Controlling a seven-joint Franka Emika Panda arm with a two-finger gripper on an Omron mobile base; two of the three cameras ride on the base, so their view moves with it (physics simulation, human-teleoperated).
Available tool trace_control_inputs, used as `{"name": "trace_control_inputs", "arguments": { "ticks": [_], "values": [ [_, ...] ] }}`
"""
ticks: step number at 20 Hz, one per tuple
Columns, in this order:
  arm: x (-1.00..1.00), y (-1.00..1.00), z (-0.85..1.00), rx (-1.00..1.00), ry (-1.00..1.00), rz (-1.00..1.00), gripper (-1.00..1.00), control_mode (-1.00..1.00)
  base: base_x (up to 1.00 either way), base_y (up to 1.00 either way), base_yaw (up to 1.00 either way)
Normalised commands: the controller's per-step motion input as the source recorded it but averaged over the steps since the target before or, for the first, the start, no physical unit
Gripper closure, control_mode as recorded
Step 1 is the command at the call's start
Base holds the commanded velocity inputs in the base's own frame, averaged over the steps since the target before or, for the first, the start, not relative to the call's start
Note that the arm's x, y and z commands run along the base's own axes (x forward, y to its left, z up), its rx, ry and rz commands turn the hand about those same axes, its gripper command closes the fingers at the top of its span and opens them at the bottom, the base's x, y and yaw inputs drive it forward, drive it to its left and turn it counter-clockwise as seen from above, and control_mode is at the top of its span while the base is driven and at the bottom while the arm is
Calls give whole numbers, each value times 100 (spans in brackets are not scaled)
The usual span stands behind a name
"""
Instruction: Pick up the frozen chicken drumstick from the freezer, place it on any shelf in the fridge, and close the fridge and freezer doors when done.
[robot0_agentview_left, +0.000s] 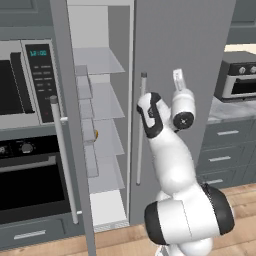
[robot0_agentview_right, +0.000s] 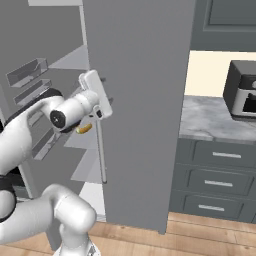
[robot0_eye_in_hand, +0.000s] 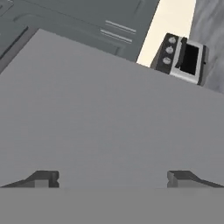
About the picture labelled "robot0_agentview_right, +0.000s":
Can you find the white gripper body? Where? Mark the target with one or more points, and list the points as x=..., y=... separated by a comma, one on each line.
x=96, y=90

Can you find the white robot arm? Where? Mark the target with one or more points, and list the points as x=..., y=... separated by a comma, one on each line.
x=23, y=213

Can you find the grey fridge door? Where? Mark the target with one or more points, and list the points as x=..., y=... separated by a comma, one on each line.
x=143, y=110

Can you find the white fridge shelf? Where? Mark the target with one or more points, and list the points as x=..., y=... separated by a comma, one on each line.
x=71, y=60
x=95, y=200
x=88, y=168
x=83, y=140

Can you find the brown frozen chicken drumstick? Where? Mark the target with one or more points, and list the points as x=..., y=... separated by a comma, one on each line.
x=84, y=128

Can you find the grey fridge body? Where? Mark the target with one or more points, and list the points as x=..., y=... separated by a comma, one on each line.
x=63, y=23

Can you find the grey freezer door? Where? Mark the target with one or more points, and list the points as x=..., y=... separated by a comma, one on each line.
x=16, y=36

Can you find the clear door bin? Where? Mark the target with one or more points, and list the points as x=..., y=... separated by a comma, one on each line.
x=45, y=146
x=31, y=91
x=26, y=73

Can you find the grey base cabinet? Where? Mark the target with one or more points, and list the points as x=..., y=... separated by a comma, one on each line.
x=180, y=173

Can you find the grey drawer front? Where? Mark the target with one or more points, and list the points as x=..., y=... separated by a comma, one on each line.
x=196, y=181
x=203, y=154
x=191, y=206

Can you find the black and silver toaster oven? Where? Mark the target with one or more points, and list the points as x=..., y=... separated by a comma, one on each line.
x=240, y=90

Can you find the grey wall cupboard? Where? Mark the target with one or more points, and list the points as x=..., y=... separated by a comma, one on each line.
x=226, y=26

